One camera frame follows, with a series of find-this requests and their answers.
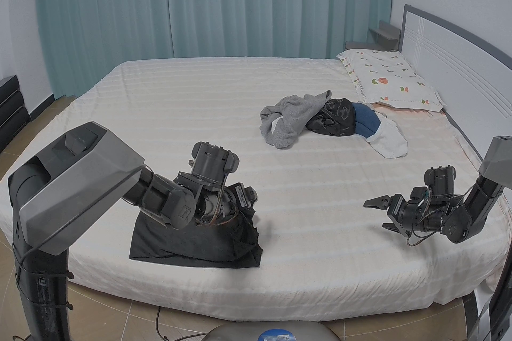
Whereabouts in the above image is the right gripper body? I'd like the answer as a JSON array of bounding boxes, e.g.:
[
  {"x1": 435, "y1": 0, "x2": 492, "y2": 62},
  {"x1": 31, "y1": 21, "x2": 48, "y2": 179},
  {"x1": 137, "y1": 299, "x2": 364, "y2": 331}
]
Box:
[{"x1": 386, "y1": 193, "x2": 418, "y2": 237}]

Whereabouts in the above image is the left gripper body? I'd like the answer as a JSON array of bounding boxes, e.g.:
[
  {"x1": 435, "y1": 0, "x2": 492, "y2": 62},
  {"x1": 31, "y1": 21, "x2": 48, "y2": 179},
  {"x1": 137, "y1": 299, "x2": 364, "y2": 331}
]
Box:
[{"x1": 198, "y1": 183, "x2": 252, "y2": 227}]

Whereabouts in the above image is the black T-shirt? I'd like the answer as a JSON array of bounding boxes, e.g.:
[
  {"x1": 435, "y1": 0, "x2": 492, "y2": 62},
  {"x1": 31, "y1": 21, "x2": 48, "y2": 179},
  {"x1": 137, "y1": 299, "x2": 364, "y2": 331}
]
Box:
[{"x1": 129, "y1": 208, "x2": 263, "y2": 269}]

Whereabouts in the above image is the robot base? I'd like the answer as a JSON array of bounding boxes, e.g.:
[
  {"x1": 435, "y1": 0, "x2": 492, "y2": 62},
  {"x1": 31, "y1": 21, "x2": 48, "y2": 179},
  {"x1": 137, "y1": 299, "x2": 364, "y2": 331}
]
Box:
[{"x1": 208, "y1": 321, "x2": 341, "y2": 341}]

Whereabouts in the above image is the white garment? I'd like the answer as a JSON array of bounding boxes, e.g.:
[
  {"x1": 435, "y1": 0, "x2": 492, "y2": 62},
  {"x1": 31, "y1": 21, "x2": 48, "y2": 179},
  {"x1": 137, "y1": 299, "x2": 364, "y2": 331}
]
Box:
[{"x1": 366, "y1": 113, "x2": 409, "y2": 159}]

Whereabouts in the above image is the dark blue garment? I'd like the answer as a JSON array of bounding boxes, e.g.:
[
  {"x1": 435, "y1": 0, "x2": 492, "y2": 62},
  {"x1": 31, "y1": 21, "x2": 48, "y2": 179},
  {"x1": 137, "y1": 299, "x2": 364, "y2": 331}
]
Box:
[{"x1": 352, "y1": 104, "x2": 382, "y2": 140}]

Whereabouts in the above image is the black shiny garment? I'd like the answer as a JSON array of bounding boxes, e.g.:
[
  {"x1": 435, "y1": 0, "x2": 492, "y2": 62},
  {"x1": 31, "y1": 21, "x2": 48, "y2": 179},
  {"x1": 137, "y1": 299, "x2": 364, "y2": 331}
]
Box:
[{"x1": 306, "y1": 98, "x2": 357, "y2": 137}]

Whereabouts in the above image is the bed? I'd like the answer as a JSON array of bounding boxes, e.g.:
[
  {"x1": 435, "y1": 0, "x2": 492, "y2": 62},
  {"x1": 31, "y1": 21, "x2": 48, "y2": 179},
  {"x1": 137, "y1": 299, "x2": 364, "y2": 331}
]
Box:
[{"x1": 0, "y1": 5, "x2": 512, "y2": 323}]

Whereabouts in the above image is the grey garment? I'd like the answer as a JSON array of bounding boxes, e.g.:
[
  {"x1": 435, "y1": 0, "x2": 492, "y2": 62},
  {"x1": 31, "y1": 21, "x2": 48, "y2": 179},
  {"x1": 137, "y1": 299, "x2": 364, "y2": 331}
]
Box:
[{"x1": 260, "y1": 90, "x2": 333, "y2": 149}]

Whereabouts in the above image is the white printed pillow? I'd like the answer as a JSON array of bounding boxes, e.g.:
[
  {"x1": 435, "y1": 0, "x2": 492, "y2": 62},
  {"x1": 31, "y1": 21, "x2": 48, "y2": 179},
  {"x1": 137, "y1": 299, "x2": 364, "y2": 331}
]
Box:
[{"x1": 336, "y1": 49, "x2": 447, "y2": 111}]

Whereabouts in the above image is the grey bedside table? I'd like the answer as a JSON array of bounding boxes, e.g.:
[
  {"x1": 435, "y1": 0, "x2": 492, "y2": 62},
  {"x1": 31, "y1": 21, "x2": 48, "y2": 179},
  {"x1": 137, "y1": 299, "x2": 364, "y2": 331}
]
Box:
[{"x1": 345, "y1": 21, "x2": 401, "y2": 51}]

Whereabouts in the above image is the black chest of drawers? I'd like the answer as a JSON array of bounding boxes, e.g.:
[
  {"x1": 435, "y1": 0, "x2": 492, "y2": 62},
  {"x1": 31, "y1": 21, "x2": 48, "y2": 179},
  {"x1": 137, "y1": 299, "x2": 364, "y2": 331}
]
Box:
[{"x1": 0, "y1": 75, "x2": 32, "y2": 154}]

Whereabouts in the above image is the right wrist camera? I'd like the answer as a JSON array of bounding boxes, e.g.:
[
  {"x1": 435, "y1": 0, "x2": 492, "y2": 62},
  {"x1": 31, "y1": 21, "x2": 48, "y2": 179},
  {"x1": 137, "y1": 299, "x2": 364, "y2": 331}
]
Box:
[{"x1": 411, "y1": 187, "x2": 431, "y2": 205}]

